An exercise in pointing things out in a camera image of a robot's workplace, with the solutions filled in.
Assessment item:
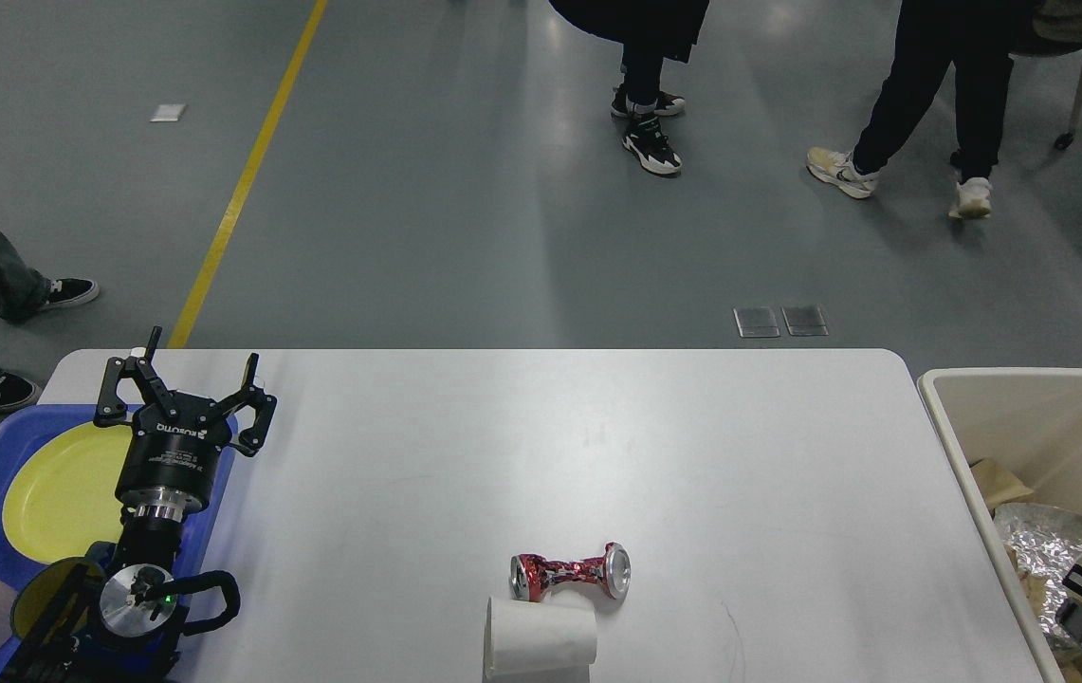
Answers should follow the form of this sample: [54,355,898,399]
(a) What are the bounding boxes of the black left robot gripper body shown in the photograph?
[115,398,232,523]

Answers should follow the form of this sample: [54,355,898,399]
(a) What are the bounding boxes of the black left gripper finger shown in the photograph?
[93,327,176,428]
[199,354,279,458]

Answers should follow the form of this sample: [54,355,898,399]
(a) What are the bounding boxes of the foil tray with paper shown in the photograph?
[993,502,1082,653]

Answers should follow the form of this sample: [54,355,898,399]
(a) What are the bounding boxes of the yellow plastic plate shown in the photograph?
[2,423,132,563]

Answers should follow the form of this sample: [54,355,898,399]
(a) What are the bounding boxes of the crushed red can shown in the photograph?
[509,542,632,602]

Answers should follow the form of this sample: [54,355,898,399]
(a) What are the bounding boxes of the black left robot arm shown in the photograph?
[0,327,279,682]

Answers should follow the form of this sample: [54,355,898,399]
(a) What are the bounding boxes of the beige plastic bin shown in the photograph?
[918,368,1082,682]

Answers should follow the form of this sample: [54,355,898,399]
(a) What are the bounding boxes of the blue plastic tray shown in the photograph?
[0,405,241,671]

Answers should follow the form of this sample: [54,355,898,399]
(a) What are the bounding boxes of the dark blue HOME mug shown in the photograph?
[6,541,117,677]

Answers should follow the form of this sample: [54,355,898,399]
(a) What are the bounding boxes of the white paper on floor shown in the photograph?
[149,103,188,122]

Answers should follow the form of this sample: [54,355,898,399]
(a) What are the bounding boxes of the right floor socket plate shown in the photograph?
[780,305,830,337]

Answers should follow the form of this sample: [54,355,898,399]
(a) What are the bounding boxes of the floor socket plate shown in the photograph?
[734,306,780,339]
[780,305,830,337]

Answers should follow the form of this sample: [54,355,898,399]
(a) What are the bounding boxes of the left floor socket plate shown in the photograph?
[734,306,780,339]

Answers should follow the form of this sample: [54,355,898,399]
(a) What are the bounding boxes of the person at right edge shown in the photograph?
[806,1,1037,220]

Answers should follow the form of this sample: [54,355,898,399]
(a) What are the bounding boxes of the white office chair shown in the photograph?
[1010,0,1082,153]

